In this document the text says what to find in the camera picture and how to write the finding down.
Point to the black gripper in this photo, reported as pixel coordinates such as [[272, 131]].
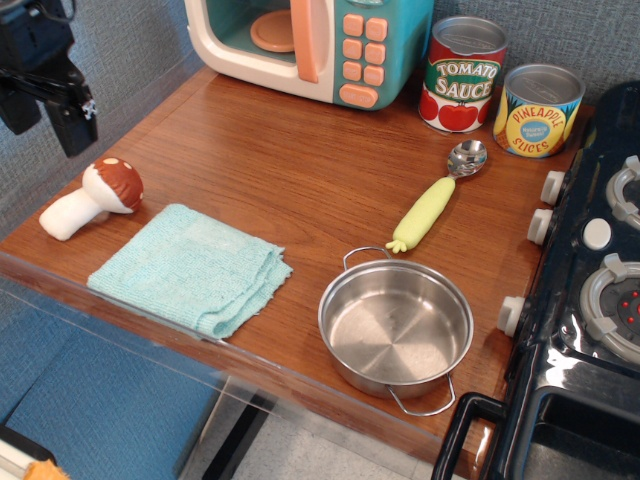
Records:
[[36, 39]]

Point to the plush brown white mushroom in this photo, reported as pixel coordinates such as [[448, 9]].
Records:
[[108, 185]]

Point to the stainless steel pot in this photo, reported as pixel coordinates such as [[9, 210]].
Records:
[[395, 329]]

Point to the light blue folded towel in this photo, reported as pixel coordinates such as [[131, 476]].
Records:
[[194, 271]]

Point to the toy microwave teal and cream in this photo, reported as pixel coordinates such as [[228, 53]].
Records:
[[357, 54]]

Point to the orange plush object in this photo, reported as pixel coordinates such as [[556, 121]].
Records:
[[44, 470]]

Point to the tomato sauce can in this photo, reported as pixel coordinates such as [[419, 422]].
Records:
[[464, 61]]

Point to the pineapple slices can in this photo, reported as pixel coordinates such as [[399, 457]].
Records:
[[537, 109]]

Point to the black toy stove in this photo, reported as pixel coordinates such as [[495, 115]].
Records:
[[571, 408]]

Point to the spoon with green handle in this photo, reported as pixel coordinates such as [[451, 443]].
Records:
[[464, 160]]

